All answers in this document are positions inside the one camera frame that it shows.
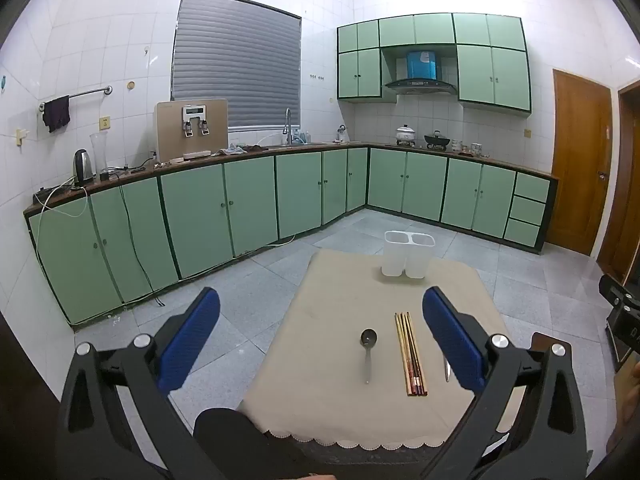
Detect metal towel bar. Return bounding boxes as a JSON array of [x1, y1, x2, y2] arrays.
[[39, 86, 113, 112]]

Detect white cable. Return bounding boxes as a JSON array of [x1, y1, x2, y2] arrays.
[[30, 180, 92, 261]]

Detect dark towel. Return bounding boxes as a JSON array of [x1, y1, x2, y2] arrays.
[[42, 95, 71, 133]]

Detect green upper cabinets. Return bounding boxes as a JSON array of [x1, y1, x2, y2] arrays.
[[336, 12, 533, 116]]

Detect metal spoon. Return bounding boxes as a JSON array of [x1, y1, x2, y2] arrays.
[[360, 329, 379, 384]]

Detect bundle of chopsticks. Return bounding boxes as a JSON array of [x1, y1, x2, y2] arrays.
[[394, 312, 429, 397]]

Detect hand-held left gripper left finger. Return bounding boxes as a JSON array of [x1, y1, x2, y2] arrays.
[[55, 286, 231, 480]]

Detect green lower cabinets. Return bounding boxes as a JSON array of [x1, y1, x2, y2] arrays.
[[22, 144, 558, 328]]

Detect white plastic utensil holder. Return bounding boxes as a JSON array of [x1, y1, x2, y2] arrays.
[[382, 230, 435, 280]]

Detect wooden door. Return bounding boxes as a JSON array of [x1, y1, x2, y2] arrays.
[[596, 79, 640, 283], [547, 69, 613, 257]]

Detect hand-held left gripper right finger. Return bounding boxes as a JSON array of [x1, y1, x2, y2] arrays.
[[421, 286, 588, 480]]

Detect beige water purifier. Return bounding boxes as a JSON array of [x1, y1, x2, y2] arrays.
[[154, 98, 230, 162]]

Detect steel electric kettle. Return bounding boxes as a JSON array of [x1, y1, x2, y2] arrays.
[[73, 149, 96, 186]]

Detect glass blender jug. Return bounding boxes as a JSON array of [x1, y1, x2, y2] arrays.
[[90, 132, 112, 181]]

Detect green cabinets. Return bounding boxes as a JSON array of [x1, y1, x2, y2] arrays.
[[22, 144, 558, 328], [336, 12, 533, 116]]

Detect range hood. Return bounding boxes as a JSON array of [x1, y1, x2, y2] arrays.
[[384, 51, 458, 96]]

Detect grey window blind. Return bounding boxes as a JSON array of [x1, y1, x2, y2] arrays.
[[171, 0, 303, 133]]

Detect person's leg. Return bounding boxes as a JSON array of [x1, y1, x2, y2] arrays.
[[193, 407, 326, 480]]

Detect beige tablecloth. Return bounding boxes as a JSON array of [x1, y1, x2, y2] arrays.
[[242, 250, 526, 448]]

